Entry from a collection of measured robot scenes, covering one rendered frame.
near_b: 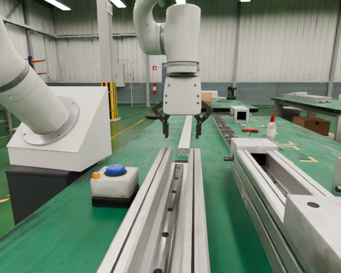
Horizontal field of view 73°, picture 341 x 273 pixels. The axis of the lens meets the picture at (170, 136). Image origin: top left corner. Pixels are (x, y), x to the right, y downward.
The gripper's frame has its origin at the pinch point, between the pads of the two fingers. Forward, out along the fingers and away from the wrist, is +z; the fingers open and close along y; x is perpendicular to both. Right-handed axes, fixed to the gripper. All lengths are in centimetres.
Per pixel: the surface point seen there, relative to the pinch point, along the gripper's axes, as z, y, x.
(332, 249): -1.3, -13.8, 46.2
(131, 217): 2.6, 3.8, 37.6
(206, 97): 1, -15, -204
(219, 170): 11.2, -10.9, -1.6
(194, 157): 2.7, -3.5, 12.9
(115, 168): 3.8, 12.6, 18.6
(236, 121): 10, -30, -88
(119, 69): -87, 373, -1072
